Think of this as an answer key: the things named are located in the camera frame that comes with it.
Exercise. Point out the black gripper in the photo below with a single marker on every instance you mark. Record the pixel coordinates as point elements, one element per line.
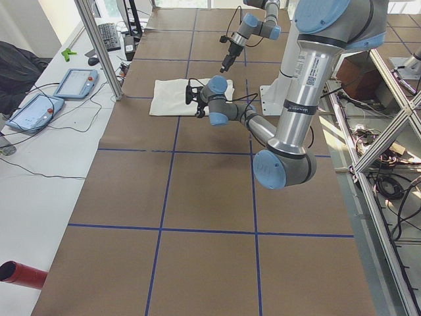
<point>200,108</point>
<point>232,51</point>

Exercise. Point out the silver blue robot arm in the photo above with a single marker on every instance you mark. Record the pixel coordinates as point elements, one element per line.
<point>251,25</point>
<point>322,31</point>

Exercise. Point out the black power adapter brick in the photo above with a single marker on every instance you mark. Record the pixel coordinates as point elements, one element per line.
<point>129,47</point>

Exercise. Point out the black computer mouse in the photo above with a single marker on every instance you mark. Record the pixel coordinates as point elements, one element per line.
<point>92,61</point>

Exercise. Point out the black computer keyboard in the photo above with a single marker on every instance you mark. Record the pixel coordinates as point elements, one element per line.
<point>110,37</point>

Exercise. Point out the blue teach pendant far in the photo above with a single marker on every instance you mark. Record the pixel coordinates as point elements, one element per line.
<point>77,83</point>

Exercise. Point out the blue teach pendant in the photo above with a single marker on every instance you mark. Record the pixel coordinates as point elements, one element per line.
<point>36,114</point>
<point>77,83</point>

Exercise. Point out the green plastic clamp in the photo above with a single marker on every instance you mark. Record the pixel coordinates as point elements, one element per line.
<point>67,53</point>

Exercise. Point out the blue teach pendant near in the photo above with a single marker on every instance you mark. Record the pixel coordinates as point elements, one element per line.
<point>36,114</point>

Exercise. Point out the black cloth bag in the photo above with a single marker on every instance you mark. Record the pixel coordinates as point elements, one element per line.
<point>20,70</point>

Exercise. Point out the red cardboard tube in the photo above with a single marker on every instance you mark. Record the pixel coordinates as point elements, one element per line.
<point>16,273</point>

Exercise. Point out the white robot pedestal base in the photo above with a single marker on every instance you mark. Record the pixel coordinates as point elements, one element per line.
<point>273,96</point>

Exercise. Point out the grey aluminium frame post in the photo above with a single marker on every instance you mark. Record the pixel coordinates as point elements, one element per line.
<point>99,47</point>

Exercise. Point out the aluminium truss frame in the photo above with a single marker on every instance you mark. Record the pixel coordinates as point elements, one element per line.
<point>376,120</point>

